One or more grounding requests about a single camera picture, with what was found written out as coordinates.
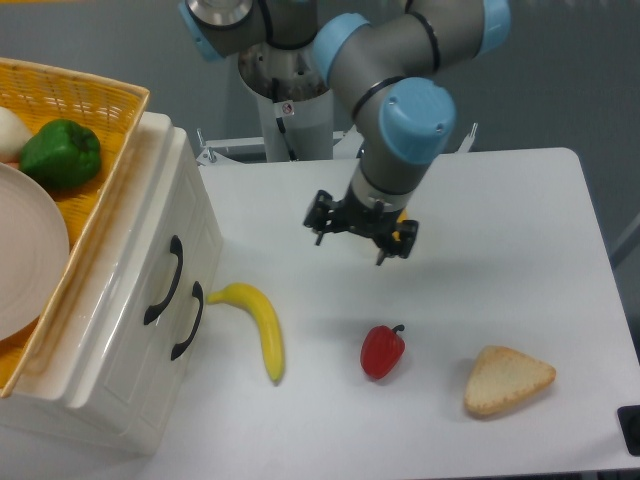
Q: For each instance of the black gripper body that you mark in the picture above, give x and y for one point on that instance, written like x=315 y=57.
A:
x=353 y=216

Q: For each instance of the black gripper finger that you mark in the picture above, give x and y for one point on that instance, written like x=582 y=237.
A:
x=324 y=215
x=397 y=242

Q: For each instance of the white drawer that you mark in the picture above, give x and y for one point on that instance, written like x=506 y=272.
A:
x=167 y=239

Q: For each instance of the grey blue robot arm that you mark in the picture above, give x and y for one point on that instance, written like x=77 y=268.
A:
x=382 y=76

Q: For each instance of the white drawer cabinet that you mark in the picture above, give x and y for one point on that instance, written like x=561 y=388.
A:
x=40 y=401

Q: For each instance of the yellow bell pepper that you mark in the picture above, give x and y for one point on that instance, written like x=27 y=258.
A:
x=402 y=216

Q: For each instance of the yellow banana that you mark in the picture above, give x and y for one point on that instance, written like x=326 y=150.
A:
x=253 y=301

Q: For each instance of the red bell pepper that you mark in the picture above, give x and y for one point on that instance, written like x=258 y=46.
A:
x=381 y=350

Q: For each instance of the triangular bread slice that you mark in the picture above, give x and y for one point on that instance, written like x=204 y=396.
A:
x=503 y=378

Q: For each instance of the green bell pepper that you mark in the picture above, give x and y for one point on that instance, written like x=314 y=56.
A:
x=62 y=155

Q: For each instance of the black device at edge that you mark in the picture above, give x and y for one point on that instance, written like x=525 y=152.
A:
x=629 y=420

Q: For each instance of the pink plate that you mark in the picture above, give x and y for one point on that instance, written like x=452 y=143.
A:
x=34 y=249

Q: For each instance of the yellow wicker basket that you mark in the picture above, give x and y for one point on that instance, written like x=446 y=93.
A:
x=85 y=123

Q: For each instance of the white onion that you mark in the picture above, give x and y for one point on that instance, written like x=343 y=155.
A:
x=14 y=134

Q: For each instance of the black lower drawer handle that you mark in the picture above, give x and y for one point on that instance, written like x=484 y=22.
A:
x=189 y=330

